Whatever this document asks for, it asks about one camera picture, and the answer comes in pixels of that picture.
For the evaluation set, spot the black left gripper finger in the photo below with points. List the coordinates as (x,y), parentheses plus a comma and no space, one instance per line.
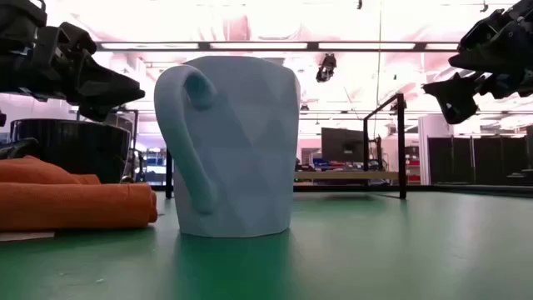
(110,89)
(77,37)

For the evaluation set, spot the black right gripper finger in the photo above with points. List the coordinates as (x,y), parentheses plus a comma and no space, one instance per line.
(474,62)
(454,100)

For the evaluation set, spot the light blue faceted mug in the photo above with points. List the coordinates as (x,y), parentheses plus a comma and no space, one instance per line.
(237,150)

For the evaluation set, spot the black room partition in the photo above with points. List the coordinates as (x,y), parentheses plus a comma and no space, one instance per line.
(479,160)

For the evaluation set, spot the black ribbed bowl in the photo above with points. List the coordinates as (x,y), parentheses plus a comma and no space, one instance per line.
(79,148)

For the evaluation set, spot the dark computer monitor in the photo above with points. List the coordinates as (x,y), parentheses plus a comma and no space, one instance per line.
(341,145)

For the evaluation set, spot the orange folded cloth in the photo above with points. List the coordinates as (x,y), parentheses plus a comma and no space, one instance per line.
(71,204)

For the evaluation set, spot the black frame wooden shelf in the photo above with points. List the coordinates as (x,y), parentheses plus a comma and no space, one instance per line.
(401,146)

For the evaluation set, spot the black ceiling camera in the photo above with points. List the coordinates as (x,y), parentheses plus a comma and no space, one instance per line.
(326,67)

